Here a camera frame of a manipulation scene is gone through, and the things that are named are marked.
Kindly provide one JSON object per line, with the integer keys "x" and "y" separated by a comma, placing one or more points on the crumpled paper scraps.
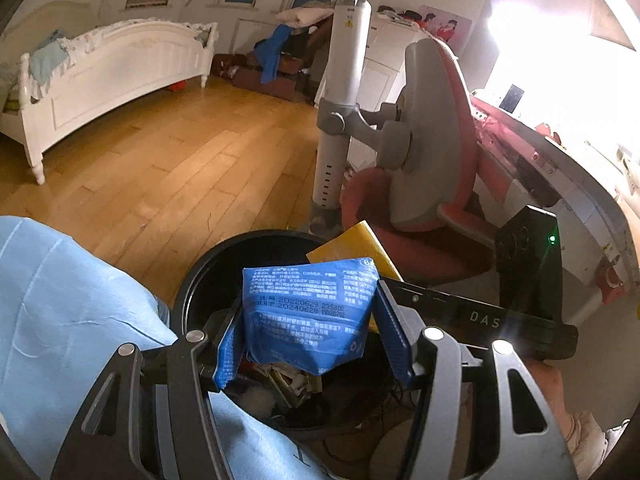
{"x": 290, "y": 385}

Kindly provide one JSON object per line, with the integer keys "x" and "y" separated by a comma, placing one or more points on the yellow envelope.
{"x": 360, "y": 242}

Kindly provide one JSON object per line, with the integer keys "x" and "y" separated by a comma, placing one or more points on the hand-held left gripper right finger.
{"x": 395, "y": 340}

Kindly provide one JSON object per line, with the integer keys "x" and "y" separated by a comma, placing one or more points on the small red object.
{"x": 177, "y": 87}

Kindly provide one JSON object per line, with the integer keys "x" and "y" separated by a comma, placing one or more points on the white grey column stand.
{"x": 342, "y": 60}

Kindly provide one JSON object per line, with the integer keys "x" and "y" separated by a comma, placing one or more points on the white cabinet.
{"x": 385, "y": 65}

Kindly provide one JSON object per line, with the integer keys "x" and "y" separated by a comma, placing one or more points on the blue garment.
{"x": 272, "y": 55}

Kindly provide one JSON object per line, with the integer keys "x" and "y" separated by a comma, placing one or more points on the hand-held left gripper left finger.
{"x": 227, "y": 355}

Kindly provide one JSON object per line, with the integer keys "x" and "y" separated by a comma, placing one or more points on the white bed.
{"x": 115, "y": 75}

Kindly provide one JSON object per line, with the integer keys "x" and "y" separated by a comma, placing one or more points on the pile of clothes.
{"x": 295, "y": 60}

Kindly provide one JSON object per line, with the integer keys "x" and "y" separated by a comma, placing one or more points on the black trash bin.
{"x": 210, "y": 280}

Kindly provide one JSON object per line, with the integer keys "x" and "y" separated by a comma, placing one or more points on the pink wall poster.
{"x": 445, "y": 22}

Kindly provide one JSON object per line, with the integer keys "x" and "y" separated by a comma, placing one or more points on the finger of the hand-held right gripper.
{"x": 430, "y": 307}

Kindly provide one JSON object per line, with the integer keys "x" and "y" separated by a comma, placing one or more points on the dark picture frame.
{"x": 511, "y": 98}

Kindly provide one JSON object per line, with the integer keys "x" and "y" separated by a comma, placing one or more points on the light blue blanket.
{"x": 47, "y": 57}

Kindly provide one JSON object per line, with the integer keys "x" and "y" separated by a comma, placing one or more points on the pink desk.
{"x": 560, "y": 170}

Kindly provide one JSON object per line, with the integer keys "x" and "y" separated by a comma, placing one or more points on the blue cloth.
{"x": 75, "y": 300}

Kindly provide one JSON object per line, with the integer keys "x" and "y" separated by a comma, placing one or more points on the blue printed packet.
{"x": 305, "y": 310}

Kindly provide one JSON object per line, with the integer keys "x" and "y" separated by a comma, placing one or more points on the person's right forearm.
{"x": 585, "y": 435}

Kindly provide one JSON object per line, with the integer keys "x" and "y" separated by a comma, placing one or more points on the pink grey chair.
{"x": 435, "y": 160}

